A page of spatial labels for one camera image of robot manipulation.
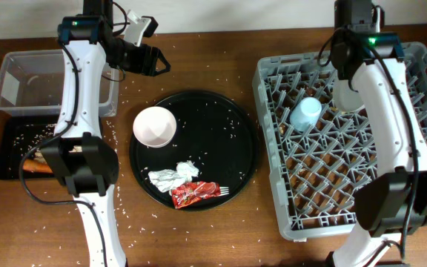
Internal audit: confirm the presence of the pink bowl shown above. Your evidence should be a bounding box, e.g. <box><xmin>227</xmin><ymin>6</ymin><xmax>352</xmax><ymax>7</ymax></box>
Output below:
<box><xmin>133</xmin><ymin>106</ymin><xmax>177</xmax><ymax>148</ymax></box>

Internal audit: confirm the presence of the oats and nuts food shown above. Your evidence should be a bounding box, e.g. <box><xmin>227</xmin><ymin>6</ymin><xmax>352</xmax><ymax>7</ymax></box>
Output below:
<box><xmin>33</xmin><ymin>145</ymin><xmax>82</xmax><ymax>165</ymax></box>

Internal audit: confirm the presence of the orange carrot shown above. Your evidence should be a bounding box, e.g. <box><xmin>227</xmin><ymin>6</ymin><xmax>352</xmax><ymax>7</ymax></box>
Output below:
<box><xmin>23</xmin><ymin>159</ymin><xmax>53</xmax><ymax>174</ymax></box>

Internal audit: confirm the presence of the light blue plastic cup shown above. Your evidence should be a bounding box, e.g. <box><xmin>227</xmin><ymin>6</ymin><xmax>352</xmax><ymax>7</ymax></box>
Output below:
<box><xmin>290</xmin><ymin>97</ymin><xmax>322</xmax><ymax>132</ymax></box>

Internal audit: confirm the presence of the grey plate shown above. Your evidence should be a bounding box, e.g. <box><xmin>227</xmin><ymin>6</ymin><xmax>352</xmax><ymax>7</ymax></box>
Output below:
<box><xmin>332</xmin><ymin>78</ymin><xmax>365</xmax><ymax>113</ymax></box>

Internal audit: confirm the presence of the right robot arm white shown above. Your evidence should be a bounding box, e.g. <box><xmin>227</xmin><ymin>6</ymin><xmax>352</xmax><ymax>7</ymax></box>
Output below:
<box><xmin>327</xmin><ymin>0</ymin><xmax>427</xmax><ymax>266</ymax></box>

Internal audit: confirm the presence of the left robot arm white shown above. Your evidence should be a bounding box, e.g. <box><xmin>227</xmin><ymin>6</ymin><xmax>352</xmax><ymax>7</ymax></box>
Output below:
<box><xmin>21</xmin><ymin>0</ymin><xmax>171</xmax><ymax>266</ymax></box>

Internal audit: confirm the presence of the grey dishwasher rack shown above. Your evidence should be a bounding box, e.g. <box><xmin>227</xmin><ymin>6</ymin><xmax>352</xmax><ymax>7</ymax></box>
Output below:
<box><xmin>252</xmin><ymin>42</ymin><xmax>427</xmax><ymax>241</ymax></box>

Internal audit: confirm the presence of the round black tray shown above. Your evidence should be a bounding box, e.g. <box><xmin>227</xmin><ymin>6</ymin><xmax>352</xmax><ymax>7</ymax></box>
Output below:
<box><xmin>129</xmin><ymin>90</ymin><xmax>259</xmax><ymax>211</ymax></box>

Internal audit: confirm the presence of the clear plastic bin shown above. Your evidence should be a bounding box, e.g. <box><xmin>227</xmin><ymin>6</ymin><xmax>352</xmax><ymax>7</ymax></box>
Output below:
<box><xmin>0</xmin><ymin>45</ymin><xmax>119</xmax><ymax>117</ymax></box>

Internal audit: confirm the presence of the crumpled white tissue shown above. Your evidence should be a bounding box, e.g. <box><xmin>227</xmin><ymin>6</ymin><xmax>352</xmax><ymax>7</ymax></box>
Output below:
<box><xmin>148</xmin><ymin>161</ymin><xmax>199</xmax><ymax>193</ymax></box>

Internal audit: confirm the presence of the red snack wrapper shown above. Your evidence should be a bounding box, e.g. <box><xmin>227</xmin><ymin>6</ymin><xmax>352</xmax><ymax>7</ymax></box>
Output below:
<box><xmin>171</xmin><ymin>182</ymin><xmax>221</xmax><ymax>209</ymax></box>

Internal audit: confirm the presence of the black rectangular tray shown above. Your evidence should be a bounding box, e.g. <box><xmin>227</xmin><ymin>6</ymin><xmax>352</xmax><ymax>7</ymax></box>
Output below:
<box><xmin>0</xmin><ymin>115</ymin><xmax>59</xmax><ymax>180</ymax></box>

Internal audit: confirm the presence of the white plastic fork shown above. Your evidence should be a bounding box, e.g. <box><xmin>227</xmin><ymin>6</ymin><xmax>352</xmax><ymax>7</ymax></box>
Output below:
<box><xmin>219</xmin><ymin>187</ymin><xmax>229</xmax><ymax>196</ymax></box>

